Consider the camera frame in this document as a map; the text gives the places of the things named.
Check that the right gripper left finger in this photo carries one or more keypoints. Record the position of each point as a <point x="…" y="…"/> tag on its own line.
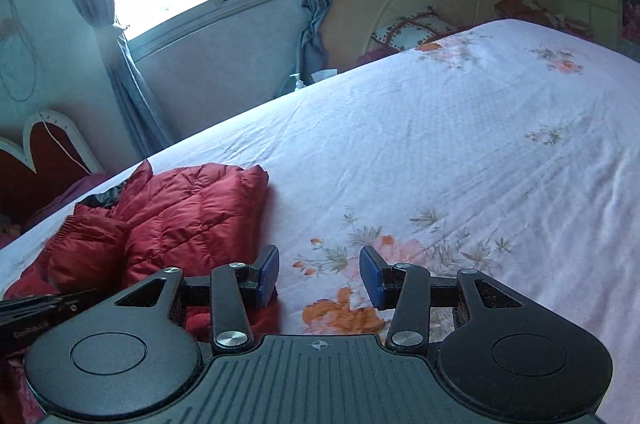
<point x="146" y="354"/>

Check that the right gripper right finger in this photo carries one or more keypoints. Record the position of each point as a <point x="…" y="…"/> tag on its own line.
<point x="473" y="349"/>

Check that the red quilted down jacket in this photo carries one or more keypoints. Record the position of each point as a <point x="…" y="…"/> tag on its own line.
<point x="195" y="218"/>

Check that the red heart-shaped headboard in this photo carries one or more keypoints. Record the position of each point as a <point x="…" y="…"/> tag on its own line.
<point x="52" y="165"/>

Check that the white floral bed sheet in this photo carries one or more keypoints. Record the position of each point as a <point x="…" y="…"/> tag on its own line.
<point x="510" y="148"/>

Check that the patterned pillow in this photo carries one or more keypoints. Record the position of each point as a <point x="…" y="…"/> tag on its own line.
<point x="413" y="30"/>

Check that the red patterned cushion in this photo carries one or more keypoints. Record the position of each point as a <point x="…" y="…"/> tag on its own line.
<point x="531" y="11"/>

